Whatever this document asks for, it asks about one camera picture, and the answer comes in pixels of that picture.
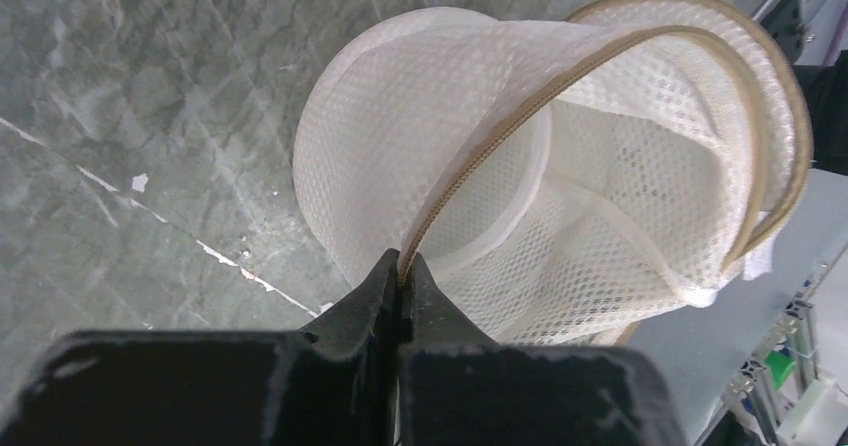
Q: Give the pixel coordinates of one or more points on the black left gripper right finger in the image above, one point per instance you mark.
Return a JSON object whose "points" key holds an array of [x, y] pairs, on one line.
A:
{"points": [[459, 387]]}

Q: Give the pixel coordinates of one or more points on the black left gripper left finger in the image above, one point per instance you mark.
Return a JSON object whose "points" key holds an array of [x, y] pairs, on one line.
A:
{"points": [[330, 382]]}

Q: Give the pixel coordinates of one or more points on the beige mesh laundry bag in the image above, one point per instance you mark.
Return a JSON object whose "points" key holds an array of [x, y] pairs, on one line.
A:
{"points": [[563, 180]]}

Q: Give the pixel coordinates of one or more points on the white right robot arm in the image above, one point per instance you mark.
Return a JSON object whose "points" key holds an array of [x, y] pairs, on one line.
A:
{"points": [[825, 91]]}

